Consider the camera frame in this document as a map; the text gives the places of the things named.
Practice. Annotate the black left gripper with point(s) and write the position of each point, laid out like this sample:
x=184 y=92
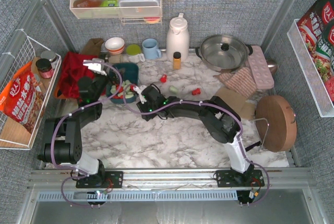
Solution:
x=111 y=75

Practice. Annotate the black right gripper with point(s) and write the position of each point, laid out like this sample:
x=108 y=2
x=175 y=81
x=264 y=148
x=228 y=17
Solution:
x=145 y=95

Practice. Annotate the red capsule mid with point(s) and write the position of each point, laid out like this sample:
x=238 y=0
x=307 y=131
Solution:
x=117 y=97

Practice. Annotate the teal storage basket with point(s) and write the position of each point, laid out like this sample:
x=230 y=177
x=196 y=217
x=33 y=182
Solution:
x=130 y=74

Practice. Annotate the striped pink cloth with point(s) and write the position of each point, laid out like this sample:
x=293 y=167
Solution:
x=241 y=82

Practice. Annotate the brown cardboard sheet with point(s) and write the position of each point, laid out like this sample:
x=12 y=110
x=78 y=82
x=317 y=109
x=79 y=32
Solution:
x=247 y=112
x=233 y=99

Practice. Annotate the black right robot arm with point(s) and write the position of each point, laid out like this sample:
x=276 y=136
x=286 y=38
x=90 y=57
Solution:
x=221 y=121

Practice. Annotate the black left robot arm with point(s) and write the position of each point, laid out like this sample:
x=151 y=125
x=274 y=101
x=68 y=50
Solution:
x=61 y=141

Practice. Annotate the pepper grinder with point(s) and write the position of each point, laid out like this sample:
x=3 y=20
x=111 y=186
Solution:
x=113 y=59

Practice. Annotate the red cloth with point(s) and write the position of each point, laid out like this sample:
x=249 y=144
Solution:
x=72 y=70

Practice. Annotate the brown paper bag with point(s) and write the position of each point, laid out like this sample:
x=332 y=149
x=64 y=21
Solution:
x=92 y=47

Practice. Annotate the white striped bowl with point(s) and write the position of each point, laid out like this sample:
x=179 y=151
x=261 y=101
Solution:
x=115 y=45

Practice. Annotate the orange spice bottle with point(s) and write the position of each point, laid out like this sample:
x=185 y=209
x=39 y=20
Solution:
x=176 y=60

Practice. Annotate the green lidded cup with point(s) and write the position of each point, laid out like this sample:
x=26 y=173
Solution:
x=135 y=54

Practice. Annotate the blue mug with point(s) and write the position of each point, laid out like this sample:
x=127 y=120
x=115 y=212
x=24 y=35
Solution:
x=151 y=49

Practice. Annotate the steel lid jar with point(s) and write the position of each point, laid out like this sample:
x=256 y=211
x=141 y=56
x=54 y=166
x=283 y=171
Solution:
x=51 y=56

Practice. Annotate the dark lid jar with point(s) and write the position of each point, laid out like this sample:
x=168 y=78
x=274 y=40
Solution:
x=44 y=68

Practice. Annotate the white thermos jug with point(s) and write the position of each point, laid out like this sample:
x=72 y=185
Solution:
x=177 y=39

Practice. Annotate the red snack bag left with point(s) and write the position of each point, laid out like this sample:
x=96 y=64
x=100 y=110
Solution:
x=20 y=99

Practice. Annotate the steel pot with lid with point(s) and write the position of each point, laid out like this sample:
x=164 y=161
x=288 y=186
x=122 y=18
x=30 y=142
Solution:
x=224 y=53

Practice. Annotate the clear plastic food container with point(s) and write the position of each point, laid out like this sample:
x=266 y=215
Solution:
x=139 y=8

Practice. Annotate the pink egg tray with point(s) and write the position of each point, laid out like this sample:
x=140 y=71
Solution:
x=259 y=68

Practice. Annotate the round wooden board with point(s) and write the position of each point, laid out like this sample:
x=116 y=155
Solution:
x=276 y=123

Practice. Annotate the steel ladle bowl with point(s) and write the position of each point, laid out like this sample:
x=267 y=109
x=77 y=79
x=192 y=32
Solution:
x=272 y=65

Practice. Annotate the red seasoning packets right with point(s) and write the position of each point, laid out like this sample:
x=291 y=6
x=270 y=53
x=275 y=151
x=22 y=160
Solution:
x=316 y=29

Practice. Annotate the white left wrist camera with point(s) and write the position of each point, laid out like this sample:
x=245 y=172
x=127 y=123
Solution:
x=95 y=65

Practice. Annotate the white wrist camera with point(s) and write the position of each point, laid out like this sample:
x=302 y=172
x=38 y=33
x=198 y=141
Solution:
x=95 y=65
x=140 y=93

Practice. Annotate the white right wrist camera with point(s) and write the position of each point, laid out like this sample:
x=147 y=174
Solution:
x=140 y=93

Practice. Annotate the white wire basket left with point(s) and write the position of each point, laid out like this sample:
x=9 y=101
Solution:
x=13 y=134

